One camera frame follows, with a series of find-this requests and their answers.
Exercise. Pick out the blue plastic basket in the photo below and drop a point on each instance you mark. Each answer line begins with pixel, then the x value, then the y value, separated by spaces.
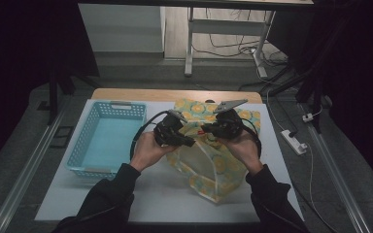
pixel 110 142

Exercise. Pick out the white power strip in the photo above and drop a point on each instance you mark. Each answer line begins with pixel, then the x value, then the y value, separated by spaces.
pixel 293 141

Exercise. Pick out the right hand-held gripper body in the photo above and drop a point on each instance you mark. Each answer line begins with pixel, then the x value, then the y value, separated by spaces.
pixel 228 124

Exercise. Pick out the white table mat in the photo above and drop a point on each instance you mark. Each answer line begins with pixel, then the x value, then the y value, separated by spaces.
pixel 162 200

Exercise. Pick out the black floor plate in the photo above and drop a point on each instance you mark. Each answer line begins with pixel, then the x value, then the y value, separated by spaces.
pixel 62 136

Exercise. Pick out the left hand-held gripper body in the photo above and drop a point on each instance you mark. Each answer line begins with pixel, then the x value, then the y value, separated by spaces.
pixel 166 129

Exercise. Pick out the grey cabinet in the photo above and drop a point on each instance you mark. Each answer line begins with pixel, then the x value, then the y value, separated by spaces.
pixel 119 29

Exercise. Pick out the black stand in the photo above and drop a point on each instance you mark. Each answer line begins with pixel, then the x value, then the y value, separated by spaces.
pixel 52 93
pixel 314 84

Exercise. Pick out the white desk frame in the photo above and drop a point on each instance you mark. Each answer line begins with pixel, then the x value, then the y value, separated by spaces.
pixel 221 26

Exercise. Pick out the person's right hand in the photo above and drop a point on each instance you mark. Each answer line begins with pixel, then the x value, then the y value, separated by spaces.
pixel 244 152

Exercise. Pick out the white plug adapter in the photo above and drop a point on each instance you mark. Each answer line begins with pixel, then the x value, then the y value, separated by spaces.
pixel 308 117

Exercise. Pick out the fruit print garment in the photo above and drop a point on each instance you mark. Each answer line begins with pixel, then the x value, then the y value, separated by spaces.
pixel 213 165

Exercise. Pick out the metal floor rail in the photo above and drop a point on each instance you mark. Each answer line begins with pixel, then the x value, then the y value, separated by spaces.
pixel 336 174
pixel 26 174

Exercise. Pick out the person's left hand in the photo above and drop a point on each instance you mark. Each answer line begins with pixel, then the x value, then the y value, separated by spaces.
pixel 147 152

